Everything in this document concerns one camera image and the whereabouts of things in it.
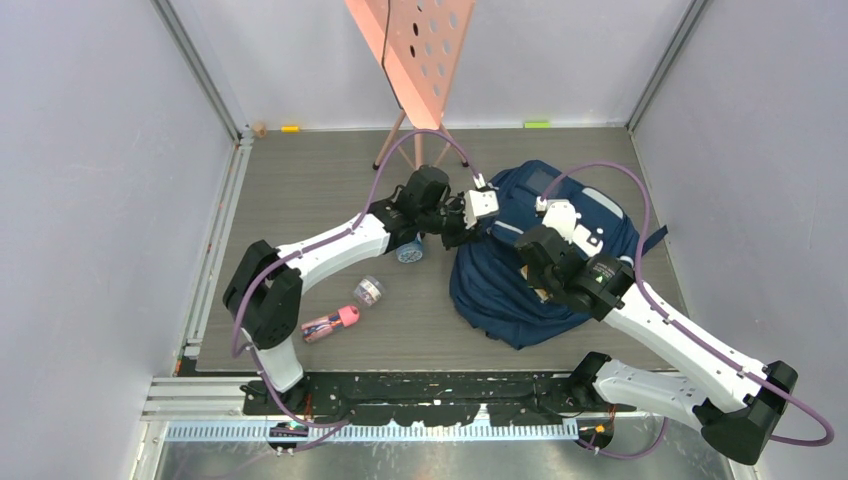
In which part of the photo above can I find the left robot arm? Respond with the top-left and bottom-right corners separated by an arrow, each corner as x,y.
222,166 -> 499,414

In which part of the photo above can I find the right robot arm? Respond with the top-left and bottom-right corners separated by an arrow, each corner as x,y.
515,225 -> 798,465

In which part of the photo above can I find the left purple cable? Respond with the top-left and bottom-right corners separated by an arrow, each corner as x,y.
229,128 -> 488,453

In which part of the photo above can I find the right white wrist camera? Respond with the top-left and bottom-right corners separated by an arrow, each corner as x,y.
535,197 -> 603,257

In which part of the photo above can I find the purple cable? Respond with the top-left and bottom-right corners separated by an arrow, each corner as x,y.
539,160 -> 836,448
229,128 -> 488,453

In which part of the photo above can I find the navy blue student backpack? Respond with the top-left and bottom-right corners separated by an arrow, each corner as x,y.
449,160 -> 639,350

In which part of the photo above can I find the small purple glitter jar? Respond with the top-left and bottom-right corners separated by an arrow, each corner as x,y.
353,275 -> 385,307

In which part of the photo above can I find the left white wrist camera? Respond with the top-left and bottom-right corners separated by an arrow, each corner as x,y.
463,173 -> 500,230

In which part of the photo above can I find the pink music stand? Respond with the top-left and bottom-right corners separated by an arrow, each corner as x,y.
345,0 -> 476,169

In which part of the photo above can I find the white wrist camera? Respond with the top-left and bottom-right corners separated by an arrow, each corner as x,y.
463,173 -> 500,230
535,197 -> 603,257

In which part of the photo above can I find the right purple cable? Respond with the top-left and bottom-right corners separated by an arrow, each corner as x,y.
539,160 -> 836,448

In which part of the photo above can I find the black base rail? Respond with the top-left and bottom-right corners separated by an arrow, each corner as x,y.
240,371 -> 618,427

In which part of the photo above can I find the small wooden block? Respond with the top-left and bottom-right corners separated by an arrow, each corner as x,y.
251,122 -> 268,138

